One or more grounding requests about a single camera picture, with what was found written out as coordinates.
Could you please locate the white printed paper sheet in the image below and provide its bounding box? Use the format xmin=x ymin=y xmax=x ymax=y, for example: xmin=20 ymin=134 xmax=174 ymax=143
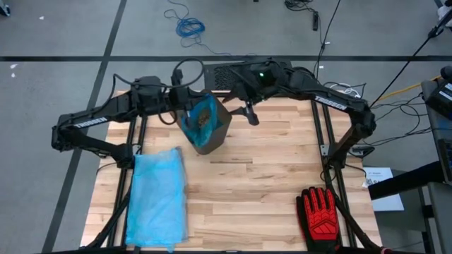
xmin=362 ymin=167 xmax=405 ymax=212

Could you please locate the long black cable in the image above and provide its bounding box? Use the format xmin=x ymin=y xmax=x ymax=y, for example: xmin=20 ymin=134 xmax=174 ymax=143
xmin=314 ymin=0 xmax=343 ymax=80

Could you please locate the black electronic device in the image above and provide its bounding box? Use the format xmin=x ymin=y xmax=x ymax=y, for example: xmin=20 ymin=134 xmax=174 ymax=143
xmin=422 ymin=65 xmax=452 ymax=121

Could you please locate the black aluminium table frame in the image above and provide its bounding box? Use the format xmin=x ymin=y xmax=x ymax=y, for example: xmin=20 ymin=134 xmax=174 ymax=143
xmin=84 ymin=90 xmax=382 ymax=254

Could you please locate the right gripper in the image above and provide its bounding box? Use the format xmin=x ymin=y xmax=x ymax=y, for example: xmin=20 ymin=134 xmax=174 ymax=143
xmin=221 ymin=59 xmax=292 ymax=127

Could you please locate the black perforated computer case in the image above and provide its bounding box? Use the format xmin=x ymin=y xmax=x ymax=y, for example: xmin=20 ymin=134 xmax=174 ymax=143
xmin=203 ymin=59 xmax=298 ymax=91

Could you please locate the black metal foot bracket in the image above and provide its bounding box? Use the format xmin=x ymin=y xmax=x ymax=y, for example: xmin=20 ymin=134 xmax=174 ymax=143
xmin=347 ymin=144 xmax=376 ymax=158

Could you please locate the black tripod pole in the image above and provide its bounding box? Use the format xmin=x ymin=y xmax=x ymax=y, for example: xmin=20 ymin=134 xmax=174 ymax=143
xmin=367 ymin=6 xmax=452 ymax=107

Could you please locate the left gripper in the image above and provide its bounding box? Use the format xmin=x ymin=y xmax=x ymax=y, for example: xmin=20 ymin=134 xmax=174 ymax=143
xmin=169 ymin=87 xmax=209 ymax=130

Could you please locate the grey cart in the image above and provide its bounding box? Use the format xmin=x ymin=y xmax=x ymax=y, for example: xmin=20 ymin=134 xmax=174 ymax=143
xmin=418 ymin=181 xmax=452 ymax=254

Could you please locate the blue cable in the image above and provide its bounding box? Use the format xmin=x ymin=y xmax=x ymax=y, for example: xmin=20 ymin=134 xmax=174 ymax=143
xmin=162 ymin=0 xmax=258 ymax=59

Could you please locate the teal used trash bag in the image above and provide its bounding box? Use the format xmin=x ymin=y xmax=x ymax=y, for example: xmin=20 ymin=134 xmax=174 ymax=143
xmin=182 ymin=94 xmax=218 ymax=148

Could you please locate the black cable bundle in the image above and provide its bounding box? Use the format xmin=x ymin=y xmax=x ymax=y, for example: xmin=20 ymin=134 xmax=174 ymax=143
xmin=284 ymin=0 xmax=315 ymax=11

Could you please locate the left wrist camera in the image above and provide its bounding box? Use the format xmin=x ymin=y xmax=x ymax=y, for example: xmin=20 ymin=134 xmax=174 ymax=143
xmin=171 ymin=68 xmax=184 ymax=88

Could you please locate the yellow cable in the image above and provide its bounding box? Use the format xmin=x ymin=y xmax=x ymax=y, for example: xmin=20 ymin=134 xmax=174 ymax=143
xmin=370 ymin=75 xmax=442 ymax=107

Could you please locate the black bench beam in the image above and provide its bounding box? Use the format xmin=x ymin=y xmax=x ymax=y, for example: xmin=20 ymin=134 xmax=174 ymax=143
xmin=367 ymin=160 xmax=452 ymax=200

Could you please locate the red and black work glove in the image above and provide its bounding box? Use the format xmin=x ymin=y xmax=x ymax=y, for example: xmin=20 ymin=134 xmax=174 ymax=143
xmin=295 ymin=186 xmax=343 ymax=252

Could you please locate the light blue fresh trash bag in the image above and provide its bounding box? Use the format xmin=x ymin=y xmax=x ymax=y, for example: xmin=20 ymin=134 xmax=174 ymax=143
xmin=125 ymin=147 xmax=188 ymax=253

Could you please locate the grey trash bin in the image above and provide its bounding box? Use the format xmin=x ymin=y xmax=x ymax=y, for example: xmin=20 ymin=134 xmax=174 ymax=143
xmin=175 ymin=92 xmax=233 ymax=155

